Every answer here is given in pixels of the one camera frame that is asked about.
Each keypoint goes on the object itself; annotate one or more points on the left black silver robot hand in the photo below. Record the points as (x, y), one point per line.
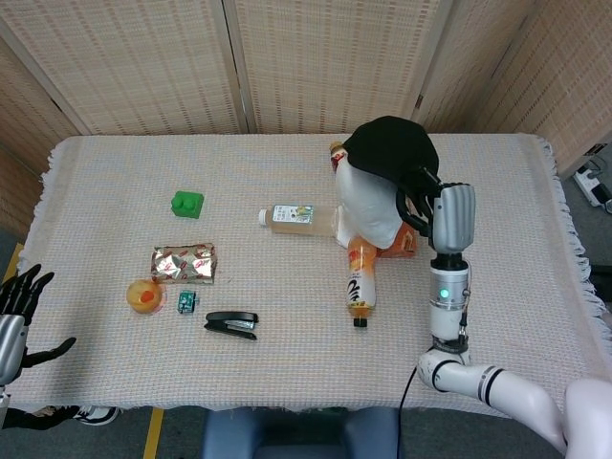
(9, 330)

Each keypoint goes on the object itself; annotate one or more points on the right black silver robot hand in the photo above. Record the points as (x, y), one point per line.
(454, 217)

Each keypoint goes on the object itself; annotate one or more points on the black baseball cap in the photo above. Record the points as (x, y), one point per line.
(389, 148)

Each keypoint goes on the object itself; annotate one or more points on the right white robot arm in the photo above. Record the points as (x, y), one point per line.
(447, 311)

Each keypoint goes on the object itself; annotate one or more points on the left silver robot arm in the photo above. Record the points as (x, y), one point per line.
(4, 399)

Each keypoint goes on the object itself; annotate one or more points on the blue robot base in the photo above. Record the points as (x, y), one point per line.
(301, 435)

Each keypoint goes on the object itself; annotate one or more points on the white foam mannequin head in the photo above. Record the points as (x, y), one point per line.
(365, 205)

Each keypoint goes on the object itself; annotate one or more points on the orange bottle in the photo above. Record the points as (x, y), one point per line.
(362, 282)

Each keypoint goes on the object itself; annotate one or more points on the small brown-capped bottle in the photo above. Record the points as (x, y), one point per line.
(336, 154)

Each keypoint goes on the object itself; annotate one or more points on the clear tea bottle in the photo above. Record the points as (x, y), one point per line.
(296, 221)

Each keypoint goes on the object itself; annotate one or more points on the orange snack box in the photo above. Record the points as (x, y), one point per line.
(404, 244)

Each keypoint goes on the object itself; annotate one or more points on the yellow floor tape strip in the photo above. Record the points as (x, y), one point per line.
(153, 432)
(12, 263)

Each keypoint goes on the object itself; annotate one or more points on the black white sneaker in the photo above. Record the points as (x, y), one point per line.
(98, 414)

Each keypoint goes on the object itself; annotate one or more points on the yellow fruit jelly cup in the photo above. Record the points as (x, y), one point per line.
(143, 296)

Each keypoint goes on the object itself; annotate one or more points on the white power strip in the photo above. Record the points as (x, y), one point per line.
(593, 184)

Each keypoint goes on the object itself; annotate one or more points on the woven folding screen panel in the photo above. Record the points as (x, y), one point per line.
(334, 62)
(578, 81)
(478, 62)
(134, 62)
(28, 158)

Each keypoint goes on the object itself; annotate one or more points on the small green printed box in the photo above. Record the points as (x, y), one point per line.
(186, 302)

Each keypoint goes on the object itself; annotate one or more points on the gold foil snack package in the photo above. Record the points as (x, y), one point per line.
(184, 263)

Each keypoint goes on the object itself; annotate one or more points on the green toy building block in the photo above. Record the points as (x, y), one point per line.
(187, 204)

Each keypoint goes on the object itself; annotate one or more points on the black stapler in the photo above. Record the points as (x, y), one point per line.
(232, 322)

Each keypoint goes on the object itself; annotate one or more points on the woven fringed tablecloth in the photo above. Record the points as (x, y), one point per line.
(287, 368)

